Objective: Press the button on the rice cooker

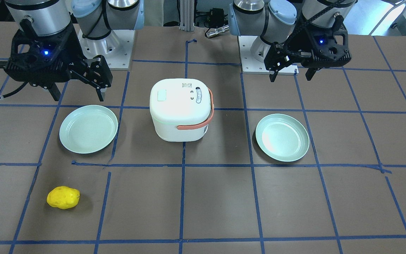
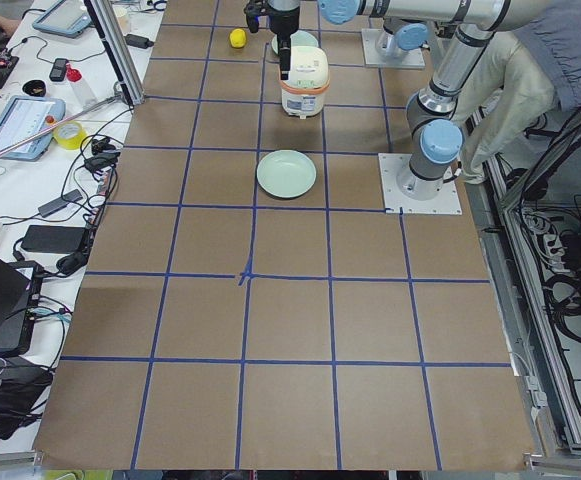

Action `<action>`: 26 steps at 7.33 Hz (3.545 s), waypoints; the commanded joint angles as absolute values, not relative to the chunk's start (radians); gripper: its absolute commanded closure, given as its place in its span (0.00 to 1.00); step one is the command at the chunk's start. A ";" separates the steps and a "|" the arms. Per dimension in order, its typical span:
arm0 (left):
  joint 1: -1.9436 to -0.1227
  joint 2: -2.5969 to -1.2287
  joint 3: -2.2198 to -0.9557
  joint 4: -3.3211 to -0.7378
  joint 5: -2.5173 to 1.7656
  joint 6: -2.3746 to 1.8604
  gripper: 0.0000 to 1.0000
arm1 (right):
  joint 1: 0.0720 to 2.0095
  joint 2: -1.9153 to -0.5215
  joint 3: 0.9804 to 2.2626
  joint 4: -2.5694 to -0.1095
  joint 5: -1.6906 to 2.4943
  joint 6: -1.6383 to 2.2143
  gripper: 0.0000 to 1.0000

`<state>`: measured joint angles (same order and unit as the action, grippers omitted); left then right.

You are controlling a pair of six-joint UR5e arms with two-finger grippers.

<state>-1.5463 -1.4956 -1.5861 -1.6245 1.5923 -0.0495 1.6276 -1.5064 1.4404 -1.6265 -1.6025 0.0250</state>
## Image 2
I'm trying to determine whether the white rice cooker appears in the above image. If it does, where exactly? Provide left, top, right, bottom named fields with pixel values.
left=279, top=46, right=330, bottom=119

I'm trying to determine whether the black power brick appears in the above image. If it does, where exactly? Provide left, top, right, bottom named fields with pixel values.
left=21, top=225, right=87, bottom=254

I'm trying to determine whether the metal rod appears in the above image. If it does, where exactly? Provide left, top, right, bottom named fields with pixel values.
left=0, top=93, right=122, bottom=158

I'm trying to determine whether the black round cup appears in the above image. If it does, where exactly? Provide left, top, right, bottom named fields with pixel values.
left=22, top=79, right=47, bottom=97

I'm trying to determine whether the brown paper table mat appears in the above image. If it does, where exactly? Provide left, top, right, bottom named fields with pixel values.
left=35, top=1, right=534, bottom=471

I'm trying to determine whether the yellow tape roll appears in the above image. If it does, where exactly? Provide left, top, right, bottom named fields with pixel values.
left=52, top=121, right=87, bottom=150

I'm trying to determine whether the person in grey shirt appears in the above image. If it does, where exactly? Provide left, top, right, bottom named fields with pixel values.
left=453, top=1, right=581, bottom=184

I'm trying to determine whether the black power adapter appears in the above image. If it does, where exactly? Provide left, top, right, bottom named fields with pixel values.
left=124, top=33, right=154, bottom=49

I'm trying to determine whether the aluminium frame post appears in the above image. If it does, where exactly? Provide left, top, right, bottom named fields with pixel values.
left=84, top=0, right=145, bottom=107

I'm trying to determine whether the pale green plate front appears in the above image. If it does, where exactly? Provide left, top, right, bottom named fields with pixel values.
left=256, top=150, right=317, bottom=199

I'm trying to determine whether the blue teach pendant near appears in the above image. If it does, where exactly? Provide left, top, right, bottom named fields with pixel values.
left=0, top=95, right=66, bottom=161

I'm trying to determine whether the blue teach pendant far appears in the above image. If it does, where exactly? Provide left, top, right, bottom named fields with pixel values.
left=32, top=0, right=91, bottom=38

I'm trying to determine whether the grey usb hub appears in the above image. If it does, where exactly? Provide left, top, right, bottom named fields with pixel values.
left=38, top=189, right=83, bottom=218

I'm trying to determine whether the paper cup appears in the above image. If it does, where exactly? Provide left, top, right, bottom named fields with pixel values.
left=113, top=6, right=131, bottom=35

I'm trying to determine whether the yellow lemon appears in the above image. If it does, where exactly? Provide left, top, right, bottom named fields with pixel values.
left=229, top=28, right=247, bottom=49

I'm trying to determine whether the blue teach pendant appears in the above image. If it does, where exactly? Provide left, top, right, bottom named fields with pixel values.
left=32, top=0, right=91, bottom=38
left=0, top=95, right=66, bottom=161

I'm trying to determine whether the red capped spray bottle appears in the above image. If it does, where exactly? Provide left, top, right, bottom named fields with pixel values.
left=66, top=63, right=97, bottom=108

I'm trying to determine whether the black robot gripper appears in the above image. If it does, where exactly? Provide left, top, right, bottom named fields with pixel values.
left=268, top=0, right=299, bottom=80

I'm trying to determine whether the black phone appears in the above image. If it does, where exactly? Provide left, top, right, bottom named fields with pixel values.
left=49, top=58, right=68, bottom=82

